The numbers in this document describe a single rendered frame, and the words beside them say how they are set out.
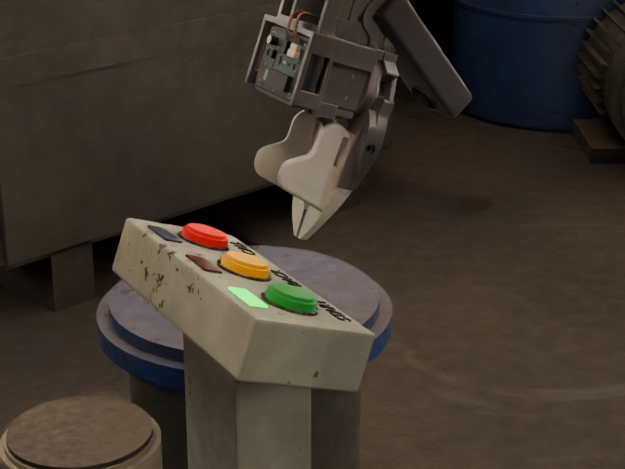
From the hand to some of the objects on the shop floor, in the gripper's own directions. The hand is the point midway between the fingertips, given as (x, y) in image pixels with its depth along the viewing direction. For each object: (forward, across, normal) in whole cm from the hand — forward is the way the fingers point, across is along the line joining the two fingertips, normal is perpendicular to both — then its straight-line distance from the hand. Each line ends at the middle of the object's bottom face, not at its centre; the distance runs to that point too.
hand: (312, 222), depth 101 cm
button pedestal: (+63, -8, +21) cm, 67 cm away
